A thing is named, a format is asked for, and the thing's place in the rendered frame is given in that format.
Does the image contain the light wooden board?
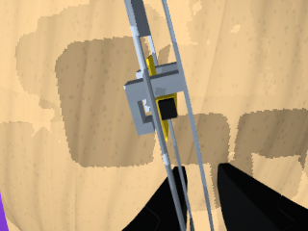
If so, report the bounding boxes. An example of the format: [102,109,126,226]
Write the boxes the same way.
[0,0,308,231]

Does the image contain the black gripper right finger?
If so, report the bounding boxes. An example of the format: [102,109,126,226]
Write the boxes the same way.
[217,163,308,231]

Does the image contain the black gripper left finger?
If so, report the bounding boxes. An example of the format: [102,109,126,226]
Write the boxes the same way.
[120,166,188,231]

